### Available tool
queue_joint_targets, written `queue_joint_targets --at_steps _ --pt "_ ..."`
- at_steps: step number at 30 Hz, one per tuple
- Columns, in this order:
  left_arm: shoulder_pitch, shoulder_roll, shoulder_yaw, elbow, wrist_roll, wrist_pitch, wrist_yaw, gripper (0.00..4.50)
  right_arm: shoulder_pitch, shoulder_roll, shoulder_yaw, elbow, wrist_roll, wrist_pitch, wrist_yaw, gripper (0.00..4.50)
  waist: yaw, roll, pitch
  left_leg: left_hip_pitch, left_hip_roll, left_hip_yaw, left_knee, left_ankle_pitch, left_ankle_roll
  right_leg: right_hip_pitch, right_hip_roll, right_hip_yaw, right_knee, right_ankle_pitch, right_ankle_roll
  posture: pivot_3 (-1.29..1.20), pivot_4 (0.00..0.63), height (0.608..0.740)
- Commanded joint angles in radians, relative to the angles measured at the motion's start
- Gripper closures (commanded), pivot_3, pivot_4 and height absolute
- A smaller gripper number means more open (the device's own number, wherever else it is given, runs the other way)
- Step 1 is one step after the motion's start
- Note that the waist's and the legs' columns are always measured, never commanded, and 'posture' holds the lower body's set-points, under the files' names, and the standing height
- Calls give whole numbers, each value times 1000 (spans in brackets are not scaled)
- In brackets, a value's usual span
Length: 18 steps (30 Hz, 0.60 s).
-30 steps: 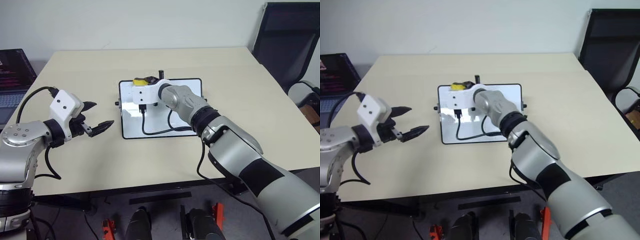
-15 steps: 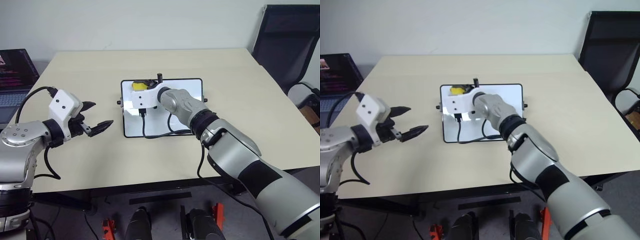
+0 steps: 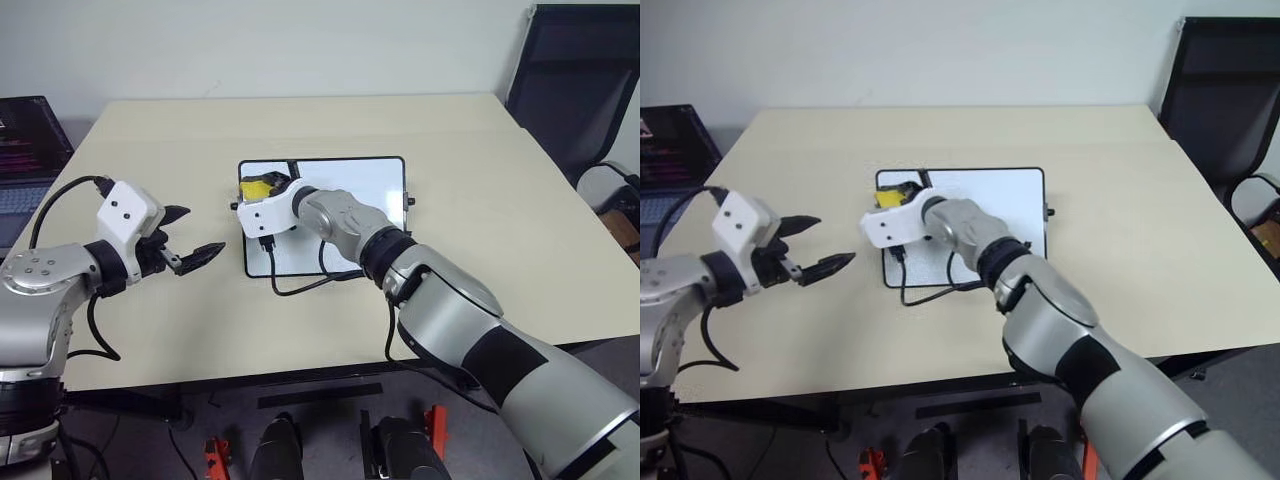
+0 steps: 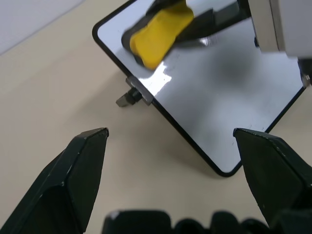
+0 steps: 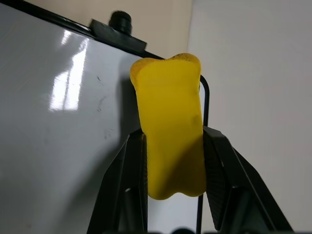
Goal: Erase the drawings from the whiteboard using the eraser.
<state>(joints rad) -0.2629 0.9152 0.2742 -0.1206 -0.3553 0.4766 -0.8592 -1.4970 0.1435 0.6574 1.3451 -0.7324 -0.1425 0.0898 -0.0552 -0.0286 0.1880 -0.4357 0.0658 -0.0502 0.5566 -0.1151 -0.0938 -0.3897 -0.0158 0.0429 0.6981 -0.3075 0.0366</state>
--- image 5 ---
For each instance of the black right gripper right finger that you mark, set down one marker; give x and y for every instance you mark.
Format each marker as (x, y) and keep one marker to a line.
(226, 175)

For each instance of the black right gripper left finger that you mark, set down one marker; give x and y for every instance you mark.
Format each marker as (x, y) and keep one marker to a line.
(126, 185)

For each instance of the yellow bone-shaped eraser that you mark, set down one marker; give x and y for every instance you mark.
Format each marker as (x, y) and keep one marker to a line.
(170, 126)

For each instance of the black whiteboard clamp with knob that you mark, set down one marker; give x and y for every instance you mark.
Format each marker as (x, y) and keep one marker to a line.
(117, 33)

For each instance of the whiteboard with black frame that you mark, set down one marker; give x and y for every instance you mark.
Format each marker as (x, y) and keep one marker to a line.
(61, 126)

